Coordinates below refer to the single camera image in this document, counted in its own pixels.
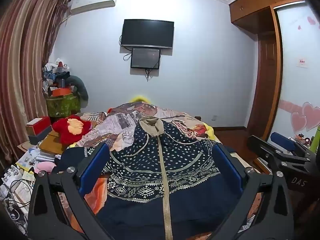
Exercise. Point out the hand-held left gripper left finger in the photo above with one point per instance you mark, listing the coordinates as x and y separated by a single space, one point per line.
93 170

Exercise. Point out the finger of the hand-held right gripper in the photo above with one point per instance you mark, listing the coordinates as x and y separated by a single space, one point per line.
260 147
285 140

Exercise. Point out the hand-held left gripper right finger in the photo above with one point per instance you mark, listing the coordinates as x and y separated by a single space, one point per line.
226 165

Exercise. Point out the navy patterned zip hoodie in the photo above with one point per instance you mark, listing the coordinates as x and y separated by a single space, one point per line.
175 160

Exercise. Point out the green bottle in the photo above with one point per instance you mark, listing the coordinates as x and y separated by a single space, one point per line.
316 140

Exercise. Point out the red plush toy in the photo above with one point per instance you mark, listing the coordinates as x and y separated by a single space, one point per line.
67 130

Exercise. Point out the pink soft item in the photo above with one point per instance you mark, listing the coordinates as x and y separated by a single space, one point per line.
45 167

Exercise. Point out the printed blanket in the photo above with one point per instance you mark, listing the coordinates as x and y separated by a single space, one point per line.
120 127

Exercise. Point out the brown wooden board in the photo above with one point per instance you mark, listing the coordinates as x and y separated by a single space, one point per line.
51 143

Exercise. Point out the white sliding door heart stickers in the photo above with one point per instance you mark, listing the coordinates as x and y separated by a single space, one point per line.
297 85

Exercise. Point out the pile of papers and books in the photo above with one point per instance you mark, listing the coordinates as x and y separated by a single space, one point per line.
32 158

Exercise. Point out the dark grey box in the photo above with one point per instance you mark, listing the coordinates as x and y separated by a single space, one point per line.
40 137

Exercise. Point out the red box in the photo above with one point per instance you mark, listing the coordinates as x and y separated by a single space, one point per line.
40 126

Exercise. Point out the orange box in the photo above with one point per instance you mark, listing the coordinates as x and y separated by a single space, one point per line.
61 91

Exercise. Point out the grey cloth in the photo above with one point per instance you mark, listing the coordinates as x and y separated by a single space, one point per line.
80 86

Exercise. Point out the yellow plush toy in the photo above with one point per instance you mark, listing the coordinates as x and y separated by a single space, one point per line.
140 98

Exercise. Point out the pile of household clutter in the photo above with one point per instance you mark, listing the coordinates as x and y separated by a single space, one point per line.
53 73

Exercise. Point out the striped brown curtain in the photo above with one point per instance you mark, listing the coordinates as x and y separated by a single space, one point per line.
22 55

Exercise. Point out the wooden wardrobe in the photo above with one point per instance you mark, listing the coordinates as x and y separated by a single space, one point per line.
255 7

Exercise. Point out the white air conditioner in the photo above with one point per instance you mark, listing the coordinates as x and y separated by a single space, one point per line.
92 1

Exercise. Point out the small black wall monitor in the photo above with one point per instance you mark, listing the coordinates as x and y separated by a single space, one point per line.
145 58

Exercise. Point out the large black wall television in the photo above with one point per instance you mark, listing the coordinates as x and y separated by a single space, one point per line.
147 32

